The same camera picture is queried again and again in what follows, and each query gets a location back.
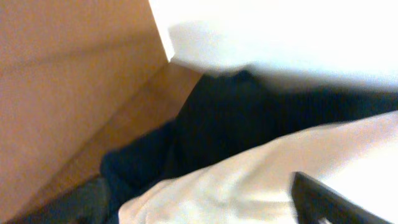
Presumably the white t-shirt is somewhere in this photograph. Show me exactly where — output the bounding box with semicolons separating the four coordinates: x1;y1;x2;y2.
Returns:
118;112;397;223

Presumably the folded navy garment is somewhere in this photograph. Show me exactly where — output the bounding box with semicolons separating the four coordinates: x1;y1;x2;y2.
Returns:
100;120;175;223

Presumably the folded black garment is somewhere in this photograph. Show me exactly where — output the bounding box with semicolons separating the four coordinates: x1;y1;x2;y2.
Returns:
162;71;397;179

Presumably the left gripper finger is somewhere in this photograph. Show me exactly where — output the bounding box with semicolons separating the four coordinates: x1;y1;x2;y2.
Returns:
290;172;387;224

